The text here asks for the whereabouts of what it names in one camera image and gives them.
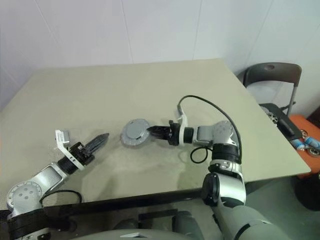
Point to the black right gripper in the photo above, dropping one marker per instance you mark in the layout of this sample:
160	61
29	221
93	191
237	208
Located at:
173	135

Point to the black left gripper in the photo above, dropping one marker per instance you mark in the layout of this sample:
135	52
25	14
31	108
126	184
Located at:
80	152

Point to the silver round motor lid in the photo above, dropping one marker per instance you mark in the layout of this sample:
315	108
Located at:
135	131

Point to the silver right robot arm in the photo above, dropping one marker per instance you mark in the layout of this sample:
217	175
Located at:
220	132

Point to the black rounded shoulder band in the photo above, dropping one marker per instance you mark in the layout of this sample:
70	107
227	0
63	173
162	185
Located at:
30	222

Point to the grey robot torso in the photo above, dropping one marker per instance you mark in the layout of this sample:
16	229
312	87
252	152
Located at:
190	225

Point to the silver metal parts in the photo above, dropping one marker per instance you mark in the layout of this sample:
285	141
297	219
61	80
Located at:
272	116

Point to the black flat tray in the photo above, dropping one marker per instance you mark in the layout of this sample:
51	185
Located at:
272	106

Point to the dark grey folding chair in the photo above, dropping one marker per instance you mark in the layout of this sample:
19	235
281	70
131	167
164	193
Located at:
275	72

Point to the small blue white bottle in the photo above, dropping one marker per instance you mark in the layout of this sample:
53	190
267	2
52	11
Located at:
298	144
312	142

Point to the orange case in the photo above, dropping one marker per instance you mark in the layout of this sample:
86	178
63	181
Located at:
300	122

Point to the dark grey rounded object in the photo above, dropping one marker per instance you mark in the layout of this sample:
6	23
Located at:
312	195

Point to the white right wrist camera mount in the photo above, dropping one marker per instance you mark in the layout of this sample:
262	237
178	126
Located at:
183	130

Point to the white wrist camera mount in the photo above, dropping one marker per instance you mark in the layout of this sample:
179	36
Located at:
183	130
59	138

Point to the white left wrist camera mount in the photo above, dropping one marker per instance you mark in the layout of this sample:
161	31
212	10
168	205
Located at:
59	138

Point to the black table edge rail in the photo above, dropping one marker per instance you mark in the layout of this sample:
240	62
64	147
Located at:
125	201

